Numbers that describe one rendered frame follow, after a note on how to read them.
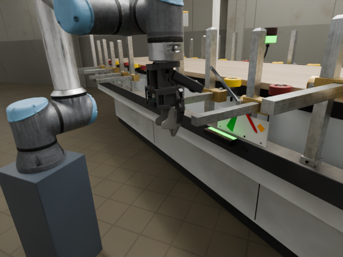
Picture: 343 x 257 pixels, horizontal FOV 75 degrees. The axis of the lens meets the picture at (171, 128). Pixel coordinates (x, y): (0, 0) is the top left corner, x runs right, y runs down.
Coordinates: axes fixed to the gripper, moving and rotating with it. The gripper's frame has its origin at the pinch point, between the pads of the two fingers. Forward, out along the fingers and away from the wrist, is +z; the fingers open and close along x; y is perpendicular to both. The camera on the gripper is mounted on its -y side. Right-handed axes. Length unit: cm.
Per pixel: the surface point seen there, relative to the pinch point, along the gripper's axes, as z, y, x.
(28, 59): 9, 42, -785
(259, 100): -4.4, -35.2, 1.0
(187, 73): -6, -52, -68
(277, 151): 12.5, -36.0, 10.5
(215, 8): -55, -132, -136
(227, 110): -3.4, -19.5, 1.3
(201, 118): -2.9, -8.8, 1.5
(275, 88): -7.5, -44.1, 0.7
